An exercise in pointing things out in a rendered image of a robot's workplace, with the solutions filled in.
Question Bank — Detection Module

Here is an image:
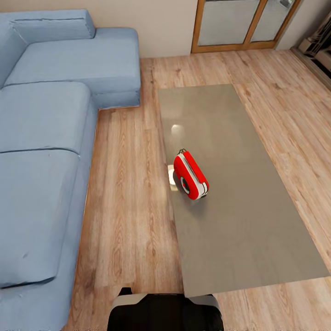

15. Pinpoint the radio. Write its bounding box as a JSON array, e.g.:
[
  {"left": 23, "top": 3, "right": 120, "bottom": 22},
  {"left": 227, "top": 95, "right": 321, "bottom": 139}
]
[{"left": 173, "top": 151, "right": 209, "bottom": 200}]

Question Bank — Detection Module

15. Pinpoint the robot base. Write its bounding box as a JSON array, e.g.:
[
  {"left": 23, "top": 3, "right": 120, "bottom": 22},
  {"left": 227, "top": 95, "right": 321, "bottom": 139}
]
[{"left": 107, "top": 287, "right": 224, "bottom": 331}]

